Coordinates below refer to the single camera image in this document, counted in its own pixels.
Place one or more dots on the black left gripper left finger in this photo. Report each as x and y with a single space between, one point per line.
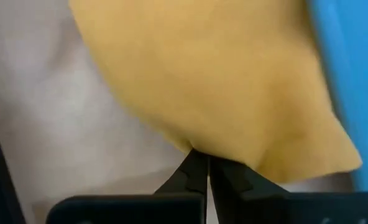
190 177

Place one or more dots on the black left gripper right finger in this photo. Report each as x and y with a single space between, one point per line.
233 180

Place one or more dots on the blue plastic tray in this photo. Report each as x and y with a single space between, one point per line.
352 77

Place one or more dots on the orange cloth napkin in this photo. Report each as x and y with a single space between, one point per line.
218 77

